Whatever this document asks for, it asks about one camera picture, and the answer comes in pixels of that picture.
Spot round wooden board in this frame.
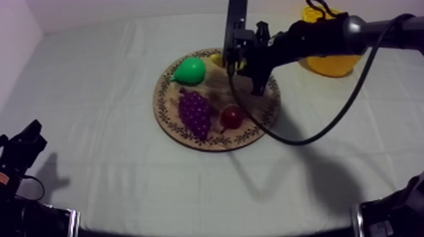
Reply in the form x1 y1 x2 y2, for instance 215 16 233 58
153 47 281 153

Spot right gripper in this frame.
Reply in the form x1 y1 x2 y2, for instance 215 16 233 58
221 0 293 98

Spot silver metal bar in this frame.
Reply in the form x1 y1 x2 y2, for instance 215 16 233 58
67 208 81 237

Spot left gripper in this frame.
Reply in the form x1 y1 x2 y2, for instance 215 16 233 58
0 118 48 178

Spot yellow toy banana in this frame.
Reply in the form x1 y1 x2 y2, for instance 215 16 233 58
209 52 247 71

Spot small red fruit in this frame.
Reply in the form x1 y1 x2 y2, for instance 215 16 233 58
219 103 245 134

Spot yellow plastic basket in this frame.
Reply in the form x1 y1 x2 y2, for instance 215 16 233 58
298 6 364 78

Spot green toy pear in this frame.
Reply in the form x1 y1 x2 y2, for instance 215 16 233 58
170 57 207 86

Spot purple toy grapes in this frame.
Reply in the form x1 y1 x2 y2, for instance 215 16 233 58
177 87 213 142

